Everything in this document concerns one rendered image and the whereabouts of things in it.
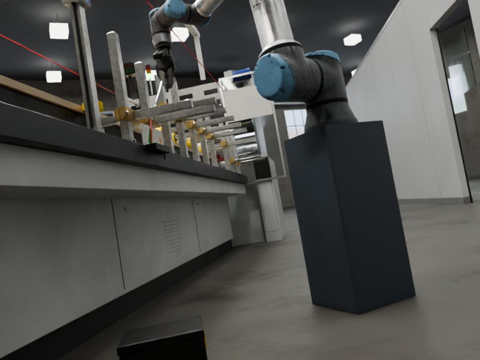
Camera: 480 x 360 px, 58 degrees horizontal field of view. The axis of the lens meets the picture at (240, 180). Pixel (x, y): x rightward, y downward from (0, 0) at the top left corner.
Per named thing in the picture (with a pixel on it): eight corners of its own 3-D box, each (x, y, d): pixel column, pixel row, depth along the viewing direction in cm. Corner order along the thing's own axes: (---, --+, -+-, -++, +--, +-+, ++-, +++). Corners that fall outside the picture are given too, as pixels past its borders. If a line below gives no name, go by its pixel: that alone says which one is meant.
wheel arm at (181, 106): (194, 110, 171) (192, 99, 171) (191, 108, 167) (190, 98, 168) (93, 131, 178) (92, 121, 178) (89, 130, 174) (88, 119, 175)
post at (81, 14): (105, 135, 145) (86, 6, 148) (98, 133, 140) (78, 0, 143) (93, 137, 146) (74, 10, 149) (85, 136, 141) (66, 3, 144)
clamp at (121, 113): (141, 123, 178) (140, 111, 178) (128, 118, 164) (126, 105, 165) (128, 126, 179) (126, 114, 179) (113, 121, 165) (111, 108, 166)
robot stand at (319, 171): (365, 288, 166) (337, 136, 170) (416, 295, 144) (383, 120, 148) (312, 304, 155) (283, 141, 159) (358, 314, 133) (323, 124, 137)
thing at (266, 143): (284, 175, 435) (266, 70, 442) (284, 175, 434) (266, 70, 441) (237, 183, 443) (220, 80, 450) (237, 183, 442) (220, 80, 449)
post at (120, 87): (136, 149, 170) (118, 33, 173) (132, 148, 167) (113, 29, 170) (127, 151, 171) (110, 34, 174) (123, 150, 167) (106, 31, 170)
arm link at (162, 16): (188, -2, 197) (176, 11, 207) (166, -7, 190) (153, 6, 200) (192, 18, 197) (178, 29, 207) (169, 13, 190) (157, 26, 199)
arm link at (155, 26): (153, 4, 200) (144, 14, 208) (158, 31, 199) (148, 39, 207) (171, 8, 206) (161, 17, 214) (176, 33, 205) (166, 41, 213)
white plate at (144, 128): (166, 152, 203) (162, 131, 203) (144, 146, 177) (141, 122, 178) (164, 152, 203) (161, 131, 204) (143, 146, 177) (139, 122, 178)
